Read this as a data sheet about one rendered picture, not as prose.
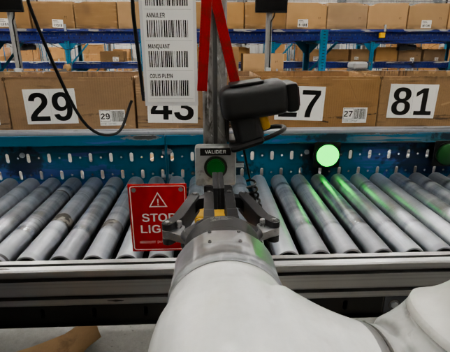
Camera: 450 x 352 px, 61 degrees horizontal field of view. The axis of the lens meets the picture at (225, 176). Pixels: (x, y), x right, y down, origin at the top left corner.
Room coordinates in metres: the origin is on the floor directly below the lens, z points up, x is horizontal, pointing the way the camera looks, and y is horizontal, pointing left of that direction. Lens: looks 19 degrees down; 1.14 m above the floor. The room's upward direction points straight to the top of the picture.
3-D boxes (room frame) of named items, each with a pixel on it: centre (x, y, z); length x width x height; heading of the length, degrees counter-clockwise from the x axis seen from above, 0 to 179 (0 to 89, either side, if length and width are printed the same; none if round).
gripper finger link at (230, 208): (0.41, -0.01, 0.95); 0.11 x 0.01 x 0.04; 1
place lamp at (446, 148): (1.19, -0.72, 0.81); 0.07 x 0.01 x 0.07; 93
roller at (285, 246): (0.92, -0.12, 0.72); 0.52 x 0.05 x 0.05; 3
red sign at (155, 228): (0.62, 0.09, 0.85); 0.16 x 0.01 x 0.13; 93
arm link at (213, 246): (0.27, 0.00, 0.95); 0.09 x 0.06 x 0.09; 92
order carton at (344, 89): (1.39, -0.30, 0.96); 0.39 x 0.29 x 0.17; 93
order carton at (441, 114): (1.41, -0.69, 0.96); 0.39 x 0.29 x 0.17; 93
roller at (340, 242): (0.93, -0.25, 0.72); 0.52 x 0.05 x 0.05; 3
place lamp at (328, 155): (1.17, -0.33, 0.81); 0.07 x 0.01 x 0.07; 93
